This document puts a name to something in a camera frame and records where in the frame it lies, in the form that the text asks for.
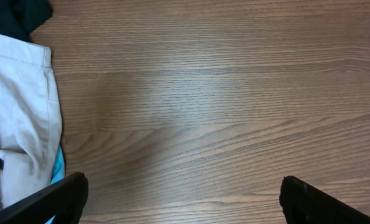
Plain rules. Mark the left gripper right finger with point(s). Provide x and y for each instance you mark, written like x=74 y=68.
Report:
x=304 y=204

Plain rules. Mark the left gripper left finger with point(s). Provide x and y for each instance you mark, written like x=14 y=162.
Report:
x=61 y=202

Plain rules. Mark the light blue shirt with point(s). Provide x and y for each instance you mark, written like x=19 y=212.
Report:
x=58 y=171

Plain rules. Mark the beige khaki shorts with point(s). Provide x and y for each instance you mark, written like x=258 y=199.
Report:
x=30 y=119

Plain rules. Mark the black garment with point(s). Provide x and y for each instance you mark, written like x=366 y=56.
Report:
x=19 y=18

